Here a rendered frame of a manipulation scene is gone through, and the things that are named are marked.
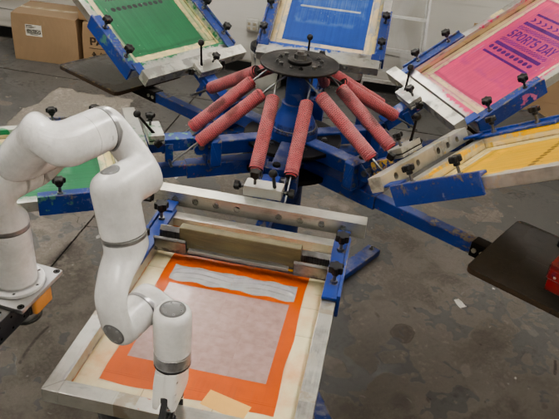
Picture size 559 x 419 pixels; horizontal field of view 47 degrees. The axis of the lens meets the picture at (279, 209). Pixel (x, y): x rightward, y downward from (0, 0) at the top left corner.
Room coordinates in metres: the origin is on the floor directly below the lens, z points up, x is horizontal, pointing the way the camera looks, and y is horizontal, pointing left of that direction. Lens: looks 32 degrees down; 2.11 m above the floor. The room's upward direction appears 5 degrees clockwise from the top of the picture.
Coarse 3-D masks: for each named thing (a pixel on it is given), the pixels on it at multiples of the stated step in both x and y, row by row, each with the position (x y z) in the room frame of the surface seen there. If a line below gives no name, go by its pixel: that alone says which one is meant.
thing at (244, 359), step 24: (240, 312) 1.31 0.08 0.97; (264, 312) 1.32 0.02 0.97; (288, 312) 1.33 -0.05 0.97; (216, 336) 1.21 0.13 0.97; (240, 336) 1.22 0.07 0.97; (264, 336) 1.23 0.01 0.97; (288, 336) 1.23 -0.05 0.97; (216, 360) 1.12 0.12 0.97; (240, 360) 1.13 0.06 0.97; (264, 360) 1.14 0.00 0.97; (192, 384) 1.04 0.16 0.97; (216, 384) 1.05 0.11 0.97; (240, 384) 1.06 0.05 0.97; (264, 384) 1.06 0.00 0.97; (264, 408) 0.99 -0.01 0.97
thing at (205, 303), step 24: (168, 264) 1.49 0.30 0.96; (192, 264) 1.50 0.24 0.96; (216, 264) 1.51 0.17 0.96; (240, 264) 1.52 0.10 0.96; (168, 288) 1.38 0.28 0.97; (192, 288) 1.39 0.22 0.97; (216, 288) 1.40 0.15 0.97; (192, 312) 1.29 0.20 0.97; (216, 312) 1.30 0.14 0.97; (144, 336) 1.18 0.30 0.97; (192, 336) 1.20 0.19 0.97; (120, 360) 1.09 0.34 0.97; (144, 360) 1.10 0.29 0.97; (192, 360) 1.12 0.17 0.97; (144, 384) 1.03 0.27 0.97
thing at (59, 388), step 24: (192, 216) 1.71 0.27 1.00; (288, 240) 1.64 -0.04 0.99; (312, 240) 1.63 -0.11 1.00; (144, 264) 1.45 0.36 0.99; (96, 336) 1.14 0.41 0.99; (72, 360) 1.05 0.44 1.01; (312, 360) 1.12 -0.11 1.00; (48, 384) 0.97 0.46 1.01; (72, 384) 0.98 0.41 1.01; (312, 384) 1.04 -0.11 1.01; (96, 408) 0.94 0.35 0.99; (120, 408) 0.93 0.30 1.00; (144, 408) 0.93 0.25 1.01; (192, 408) 0.94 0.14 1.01; (312, 408) 0.97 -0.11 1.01
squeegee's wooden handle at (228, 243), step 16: (192, 224) 1.55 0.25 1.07; (192, 240) 1.53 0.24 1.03; (208, 240) 1.52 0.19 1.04; (224, 240) 1.51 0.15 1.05; (240, 240) 1.51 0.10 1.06; (256, 240) 1.50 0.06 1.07; (272, 240) 1.51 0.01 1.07; (240, 256) 1.50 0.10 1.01; (256, 256) 1.50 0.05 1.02; (272, 256) 1.49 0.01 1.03; (288, 256) 1.48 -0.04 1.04
